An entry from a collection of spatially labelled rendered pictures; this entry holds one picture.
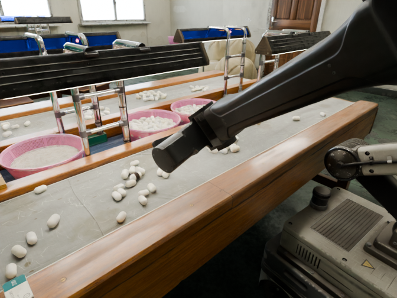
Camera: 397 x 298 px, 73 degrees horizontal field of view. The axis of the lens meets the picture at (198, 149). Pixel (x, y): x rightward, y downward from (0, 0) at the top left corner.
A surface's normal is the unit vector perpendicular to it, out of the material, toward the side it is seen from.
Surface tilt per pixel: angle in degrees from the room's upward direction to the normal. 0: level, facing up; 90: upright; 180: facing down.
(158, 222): 0
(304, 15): 90
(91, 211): 0
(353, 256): 1
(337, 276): 90
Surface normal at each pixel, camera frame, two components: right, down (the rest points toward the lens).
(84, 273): 0.01, -0.89
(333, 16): -0.67, 0.33
